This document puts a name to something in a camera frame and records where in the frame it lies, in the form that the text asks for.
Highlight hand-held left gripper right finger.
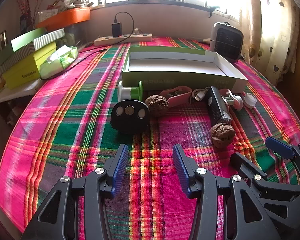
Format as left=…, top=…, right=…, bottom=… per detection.
left=172, top=144, right=282, bottom=240

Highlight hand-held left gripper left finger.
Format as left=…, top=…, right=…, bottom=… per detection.
left=20, top=144, right=129, bottom=240

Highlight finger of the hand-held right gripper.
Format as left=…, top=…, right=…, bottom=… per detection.
left=230, top=152, right=300, bottom=197
left=266, top=136, right=300, bottom=185

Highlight brown walnut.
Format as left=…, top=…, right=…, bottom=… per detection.
left=210, top=123, right=235, bottom=148
left=145, top=94, right=169, bottom=117

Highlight black oval holder silver discs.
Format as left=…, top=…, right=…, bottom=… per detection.
left=110, top=99, right=150, bottom=134

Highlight small clear white jar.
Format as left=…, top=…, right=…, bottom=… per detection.
left=243, top=93, right=257, bottom=109

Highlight black bike light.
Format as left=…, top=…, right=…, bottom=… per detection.
left=205, top=86, right=232, bottom=125

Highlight pink white clip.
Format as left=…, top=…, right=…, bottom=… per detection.
left=219, top=89, right=243, bottom=112

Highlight white usb cable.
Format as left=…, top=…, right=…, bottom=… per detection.
left=191, top=86, right=212, bottom=103

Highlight green white mushroom massager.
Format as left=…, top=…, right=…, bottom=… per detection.
left=117, top=81, right=143, bottom=102

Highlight green white cardboard box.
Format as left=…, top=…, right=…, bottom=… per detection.
left=121, top=46, right=248, bottom=93

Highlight pink green plaid tablecloth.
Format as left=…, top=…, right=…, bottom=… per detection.
left=0, top=36, right=300, bottom=240

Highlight grey space heater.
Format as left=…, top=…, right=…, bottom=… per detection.
left=210, top=22, right=244, bottom=63

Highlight beige heart curtain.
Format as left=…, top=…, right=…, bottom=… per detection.
left=240, top=0, right=300, bottom=85

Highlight green white tissue pack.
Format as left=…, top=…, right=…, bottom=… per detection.
left=40, top=45, right=78, bottom=79

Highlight beige power strip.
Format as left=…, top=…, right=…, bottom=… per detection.
left=94, top=33, right=153, bottom=47

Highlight white shelf board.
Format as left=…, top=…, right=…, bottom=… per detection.
left=0, top=79, right=44, bottom=105

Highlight black charger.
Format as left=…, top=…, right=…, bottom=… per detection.
left=111, top=22, right=122, bottom=37

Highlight green white striped box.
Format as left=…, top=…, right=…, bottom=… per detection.
left=33, top=28, right=65, bottom=51

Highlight grey chevron box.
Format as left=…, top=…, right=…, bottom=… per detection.
left=0, top=41, right=57, bottom=75

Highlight black window latch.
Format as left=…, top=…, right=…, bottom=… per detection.
left=207, top=6, right=220, bottom=18

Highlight orange box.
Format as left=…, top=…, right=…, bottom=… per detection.
left=35, top=7, right=91, bottom=32

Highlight green box lid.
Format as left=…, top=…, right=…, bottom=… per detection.
left=10, top=27, right=48, bottom=52

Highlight white plastic bags pile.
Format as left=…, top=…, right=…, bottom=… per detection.
left=65, top=0, right=95, bottom=9

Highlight red branch decoration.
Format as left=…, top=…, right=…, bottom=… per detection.
left=15, top=0, right=38, bottom=30

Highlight black charging cable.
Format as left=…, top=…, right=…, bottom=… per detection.
left=40, top=12, right=135, bottom=79

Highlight window frame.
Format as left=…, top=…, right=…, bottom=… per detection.
left=105, top=0, right=240, bottom=18

